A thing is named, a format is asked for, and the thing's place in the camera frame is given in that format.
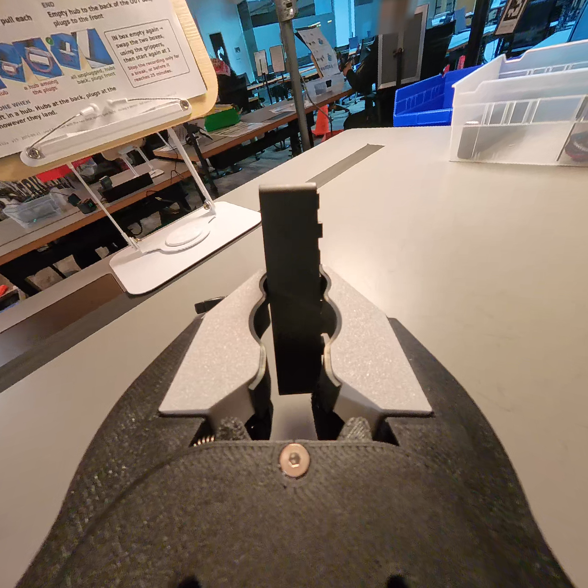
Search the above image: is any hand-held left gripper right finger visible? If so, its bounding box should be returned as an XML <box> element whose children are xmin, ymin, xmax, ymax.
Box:
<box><xmin>315</xmin><ymin>266</ymin><xmax>433</xmax><ymax>439</ymax></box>

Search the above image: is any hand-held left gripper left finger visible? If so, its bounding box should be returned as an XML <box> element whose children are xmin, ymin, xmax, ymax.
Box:
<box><xmin>158</xmin><ymin>269</ymin><xmax>272</xmax><ymax>435</ymax></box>

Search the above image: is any clear plastic bin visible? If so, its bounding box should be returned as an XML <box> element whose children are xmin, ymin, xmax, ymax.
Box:
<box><xmin>449</xmin><ymin>39</ymin><xmax>588</xmax><ymax>167</ymax></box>

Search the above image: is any white document stand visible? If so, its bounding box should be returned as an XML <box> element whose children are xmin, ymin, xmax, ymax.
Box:
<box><xmin>20</xmin><ymin>98</ymin><xmax>262</xmax><ymax>296</ymax></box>

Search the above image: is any black box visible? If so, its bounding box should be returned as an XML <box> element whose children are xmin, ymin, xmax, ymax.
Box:
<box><xmin>100</xmin><ymin>172</ymin><xmax>155</xmax><ymax>204</ymax></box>

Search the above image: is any work table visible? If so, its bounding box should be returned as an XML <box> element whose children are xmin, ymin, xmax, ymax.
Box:
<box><xmin>0</xmin><ymin>158</ymin><xmax>196</xmax><ymax>267</ymax></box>
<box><xmin>154</xmin><ymin>83</ymin><xmax>356</xmax><ymax>162</ymax></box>

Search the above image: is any clear plastic tub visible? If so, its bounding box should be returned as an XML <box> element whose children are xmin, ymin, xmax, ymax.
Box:
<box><xmin>4</xmin><ymin>192</ymin><xmax>63</xmax><ymax>229</ymax></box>

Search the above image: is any green plastic bin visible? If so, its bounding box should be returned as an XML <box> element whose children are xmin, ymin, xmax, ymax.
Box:
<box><xmin>204</xmin><ymin>108</ymin><xmax>241</xmax><ymax>132</ymax></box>

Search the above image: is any red plastic bin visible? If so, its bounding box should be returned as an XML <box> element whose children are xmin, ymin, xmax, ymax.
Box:
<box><xmin>34</xmin><ymin>157</ymin><xmax>92</xmax><ymax>183</ymax></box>

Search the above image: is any blue plastic bin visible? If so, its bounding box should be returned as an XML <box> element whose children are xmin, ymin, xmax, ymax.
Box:
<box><xmin>442</xmin><ymin>66</ymin><xmax>484</xmax><ymax>111</ymax></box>
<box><xmin>394</xmin><ymin>82</ymin><xmax>455</xmax><ymax>127</ymax></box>

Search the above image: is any wooden clipboard board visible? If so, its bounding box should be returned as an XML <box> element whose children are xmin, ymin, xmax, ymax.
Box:
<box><xmin>0</xmin><ymin>0</ymin><xmax>220</xmax><ymax>183</ymax></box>

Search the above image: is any grey metal pole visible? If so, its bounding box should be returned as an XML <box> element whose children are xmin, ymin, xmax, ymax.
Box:
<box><xmin>274</xmin><ymin>0</ymin><xmax>314</xmax><ymax>156</ymax></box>

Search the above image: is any grey monitor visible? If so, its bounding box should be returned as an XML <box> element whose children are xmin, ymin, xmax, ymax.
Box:
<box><xmin>377</xmin><ymin>5</ymin><xmax>427</xmax><ymax>90</ymax></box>

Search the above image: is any printed instruction sheet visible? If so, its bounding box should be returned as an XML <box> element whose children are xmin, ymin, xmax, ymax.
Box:
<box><xmin>0</xmin><ymin>0</ymin><xmax>208</xmax><ymax>159</ymax></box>

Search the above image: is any black pole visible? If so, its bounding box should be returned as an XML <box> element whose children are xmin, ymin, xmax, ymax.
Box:
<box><xmin>465</xmin><ymin>0</ymin><xmax>491</xmax><ymax>70</ymax></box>

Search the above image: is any small fiducial marker sign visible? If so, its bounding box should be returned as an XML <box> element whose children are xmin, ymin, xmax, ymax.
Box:
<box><xmin>494</xmin><ymin>0</ymin><xmax>530</xmax><ymax>36</ymax></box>

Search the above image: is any grey table cable tray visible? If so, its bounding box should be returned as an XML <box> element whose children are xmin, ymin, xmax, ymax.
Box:
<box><xmin>304</xmin><ymin>143</ymin><xmax>386</xmax><ymax>190</ymax></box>

